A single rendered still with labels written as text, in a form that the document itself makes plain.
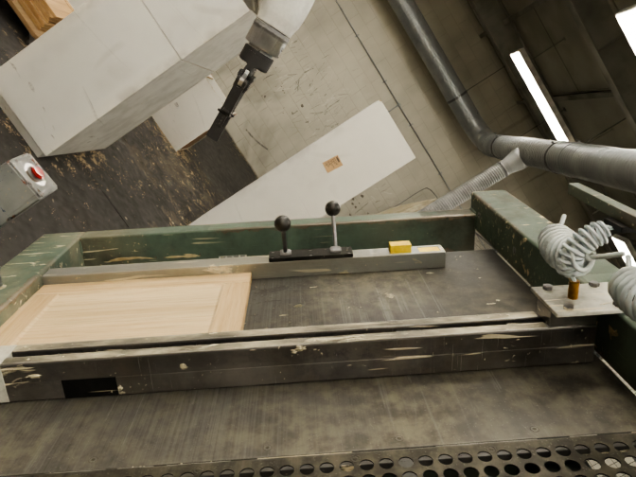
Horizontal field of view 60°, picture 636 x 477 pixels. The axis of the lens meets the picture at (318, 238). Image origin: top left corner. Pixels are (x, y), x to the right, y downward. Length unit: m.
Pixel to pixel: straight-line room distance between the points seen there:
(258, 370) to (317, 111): 8.36
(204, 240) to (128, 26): 2.17
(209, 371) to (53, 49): 2.98
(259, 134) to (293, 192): 4.51
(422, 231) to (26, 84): 2.78
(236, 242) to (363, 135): 3.33
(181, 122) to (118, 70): 2.70
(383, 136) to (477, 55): 4.88
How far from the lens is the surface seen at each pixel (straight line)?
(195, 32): 3.41
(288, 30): 1.32
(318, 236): 1.52
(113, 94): 3.54
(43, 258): 1.52
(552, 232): 0.99
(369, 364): 0.91
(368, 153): 4.77
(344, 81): 9.17
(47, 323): 1.24
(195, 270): 1.32
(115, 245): 1.61
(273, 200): 4.84
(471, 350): 0.94
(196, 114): 6.12
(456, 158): 9.38
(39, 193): 1.57
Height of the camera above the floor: 1.68
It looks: 9 degrees down
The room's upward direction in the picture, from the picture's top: 58 degrees clockwise
